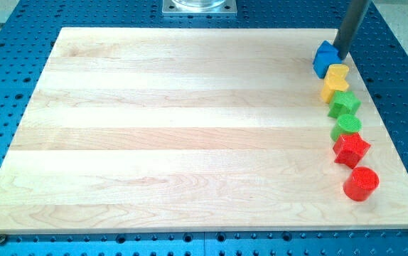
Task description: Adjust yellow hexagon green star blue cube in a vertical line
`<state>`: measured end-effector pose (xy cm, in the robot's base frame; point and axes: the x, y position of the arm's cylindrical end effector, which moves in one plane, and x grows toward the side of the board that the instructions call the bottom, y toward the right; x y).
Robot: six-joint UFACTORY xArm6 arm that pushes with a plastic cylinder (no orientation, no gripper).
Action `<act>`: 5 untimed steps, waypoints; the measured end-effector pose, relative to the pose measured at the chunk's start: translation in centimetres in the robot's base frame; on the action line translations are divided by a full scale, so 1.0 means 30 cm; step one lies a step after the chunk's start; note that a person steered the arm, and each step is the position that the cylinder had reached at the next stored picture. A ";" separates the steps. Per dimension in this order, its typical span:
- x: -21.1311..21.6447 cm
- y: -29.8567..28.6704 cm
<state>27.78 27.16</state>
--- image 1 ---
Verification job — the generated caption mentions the yellow pentagon block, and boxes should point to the yellow pentagon block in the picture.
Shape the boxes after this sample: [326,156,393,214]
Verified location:
[321,76,349,103]

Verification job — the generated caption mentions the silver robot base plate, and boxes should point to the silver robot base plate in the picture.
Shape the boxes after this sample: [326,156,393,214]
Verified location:
[162,0,237,15]

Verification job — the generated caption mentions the green cylinder block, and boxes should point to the green cylinder block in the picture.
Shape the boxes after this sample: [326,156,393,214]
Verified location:
[331,114,362,142]

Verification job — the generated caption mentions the blue cube block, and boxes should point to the blue cube block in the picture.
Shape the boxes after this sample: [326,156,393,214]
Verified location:
[313,41,342,79]

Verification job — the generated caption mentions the red cylinder block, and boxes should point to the red cylinder block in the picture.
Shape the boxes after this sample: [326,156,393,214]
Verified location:
[343,166,380,201]

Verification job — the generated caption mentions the red star block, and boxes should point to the red star block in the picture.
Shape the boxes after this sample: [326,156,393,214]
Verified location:
[333,132,371,169]

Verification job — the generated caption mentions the yellow hexagon block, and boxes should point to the yellow hexagon block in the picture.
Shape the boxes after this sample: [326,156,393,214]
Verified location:
[325,64,350,79]

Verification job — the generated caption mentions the light wooden board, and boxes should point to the light wooden board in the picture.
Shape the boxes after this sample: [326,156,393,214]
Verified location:
[0,27,408,234]

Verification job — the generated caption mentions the blue perforated metal table plate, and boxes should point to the blue perforated metal table plate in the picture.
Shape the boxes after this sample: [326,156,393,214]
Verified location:
[0,1,408,255]

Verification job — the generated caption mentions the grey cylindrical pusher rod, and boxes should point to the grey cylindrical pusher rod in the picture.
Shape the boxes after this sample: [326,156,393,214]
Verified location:
[333,0,372,60]

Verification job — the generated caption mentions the green star block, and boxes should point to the green star block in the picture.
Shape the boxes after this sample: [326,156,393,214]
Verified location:
[328,91,361,118]

